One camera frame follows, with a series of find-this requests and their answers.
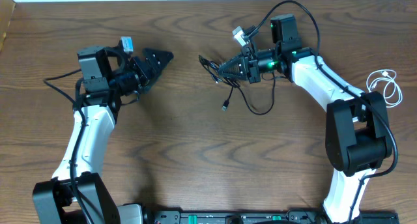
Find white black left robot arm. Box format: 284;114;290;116
32;41;174;223

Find white USB cable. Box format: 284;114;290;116
366;69;404;109

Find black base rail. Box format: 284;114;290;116
143;210;400;224

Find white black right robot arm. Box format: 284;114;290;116
216;14;398;223

